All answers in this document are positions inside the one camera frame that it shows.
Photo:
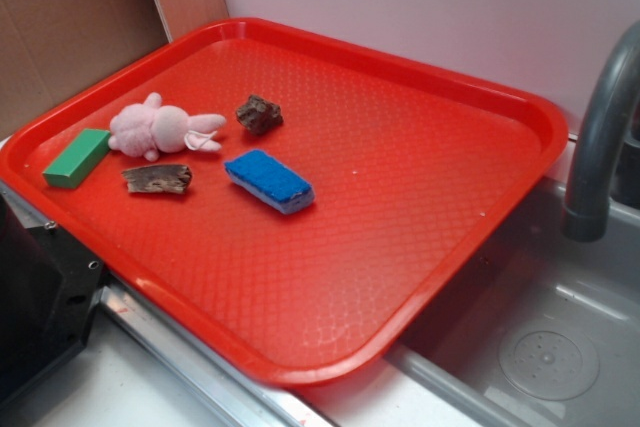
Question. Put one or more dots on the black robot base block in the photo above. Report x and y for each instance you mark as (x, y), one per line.
(50, 285)

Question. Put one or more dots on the blue sponge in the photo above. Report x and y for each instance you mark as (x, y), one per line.
(270, 181)

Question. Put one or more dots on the red plastic tray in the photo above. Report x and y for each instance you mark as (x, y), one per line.
(412, 166)

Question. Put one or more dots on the dark brown rock chunk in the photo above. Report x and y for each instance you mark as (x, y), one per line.
(259, 116)

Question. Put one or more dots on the flat brown wood piece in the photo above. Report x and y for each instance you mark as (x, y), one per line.
(160, 178)

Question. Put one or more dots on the pink plush bunny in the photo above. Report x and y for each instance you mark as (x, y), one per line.
(151, 128)

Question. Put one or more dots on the green rectangular block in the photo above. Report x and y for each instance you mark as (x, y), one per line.
(78, 159)

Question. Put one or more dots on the grey plastic sink basin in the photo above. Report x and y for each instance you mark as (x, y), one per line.
(536, 329)

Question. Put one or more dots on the grey faucet spout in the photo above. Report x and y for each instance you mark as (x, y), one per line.
(605, 164)

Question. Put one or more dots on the brown cardboard panel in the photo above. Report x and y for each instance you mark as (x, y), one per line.
(54, 49)

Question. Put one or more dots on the silver metal rail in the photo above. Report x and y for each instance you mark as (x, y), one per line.
(141, 369)

